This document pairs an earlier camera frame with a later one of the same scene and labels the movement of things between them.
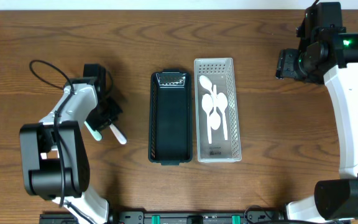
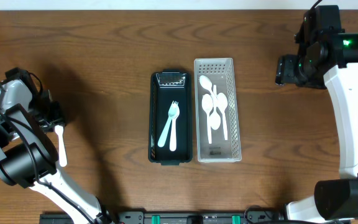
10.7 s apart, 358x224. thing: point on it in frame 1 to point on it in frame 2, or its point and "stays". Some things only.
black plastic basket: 170,117 stays
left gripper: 105,115 to 52,116
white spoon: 118,134 to 173,146
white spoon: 222,102 stays
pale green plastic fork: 97,135 to 173,111
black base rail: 178,216 stays
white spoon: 207,104 stays
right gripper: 284,64 stays
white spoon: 215,119 stays
